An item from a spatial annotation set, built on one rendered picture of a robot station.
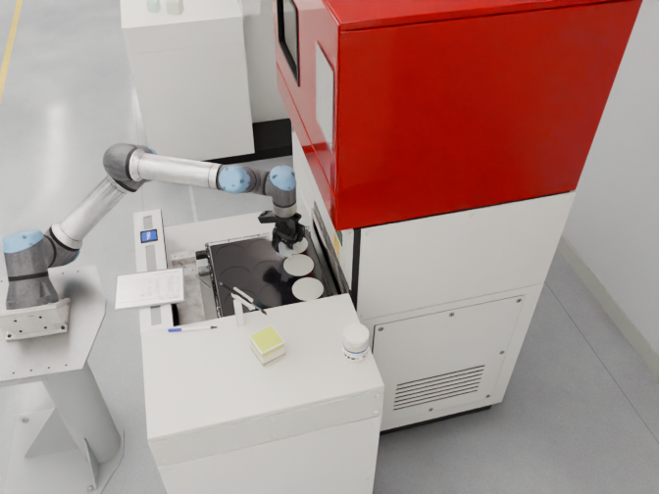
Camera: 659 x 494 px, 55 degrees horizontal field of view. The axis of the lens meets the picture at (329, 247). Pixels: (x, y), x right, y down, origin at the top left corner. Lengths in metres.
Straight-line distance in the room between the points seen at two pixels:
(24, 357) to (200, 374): 0.62
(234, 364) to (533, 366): 1.69
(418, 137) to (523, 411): 1.63
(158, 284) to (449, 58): 1.09
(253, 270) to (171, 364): 0.47
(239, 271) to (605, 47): 1.25
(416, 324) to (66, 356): 1.12
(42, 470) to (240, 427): 1.32
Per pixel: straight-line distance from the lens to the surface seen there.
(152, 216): 2.26
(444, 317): 2.17
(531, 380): 3.04
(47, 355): 2.12
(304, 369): 1.74
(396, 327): 2.13
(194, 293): 2.07
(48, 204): 4.07
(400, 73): 1.50
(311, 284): 2.03
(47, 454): 2.91
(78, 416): 2.52
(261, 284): 2.04
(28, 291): 2.11
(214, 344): 1.82
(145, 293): 1.98
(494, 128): 1.71
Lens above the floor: 2.39
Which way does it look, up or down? 44 degrees down
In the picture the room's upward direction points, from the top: 1 degrees clockwise
